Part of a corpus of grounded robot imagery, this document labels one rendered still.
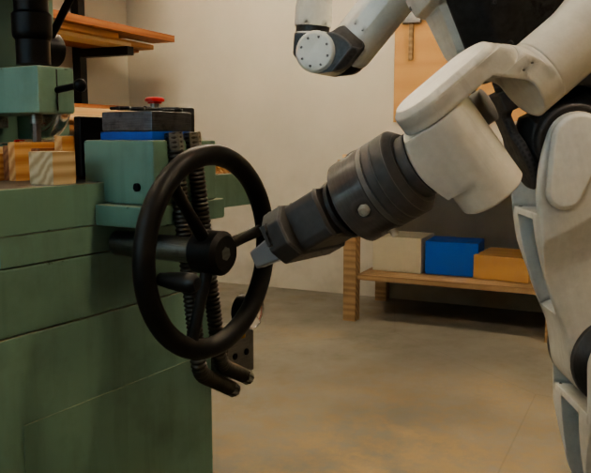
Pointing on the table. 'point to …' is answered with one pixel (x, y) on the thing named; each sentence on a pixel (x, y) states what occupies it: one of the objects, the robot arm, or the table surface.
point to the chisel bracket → (26, 91)
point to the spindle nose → (32, 32)
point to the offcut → (52, 167)
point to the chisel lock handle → (72, 86)
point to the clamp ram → (87, 125)
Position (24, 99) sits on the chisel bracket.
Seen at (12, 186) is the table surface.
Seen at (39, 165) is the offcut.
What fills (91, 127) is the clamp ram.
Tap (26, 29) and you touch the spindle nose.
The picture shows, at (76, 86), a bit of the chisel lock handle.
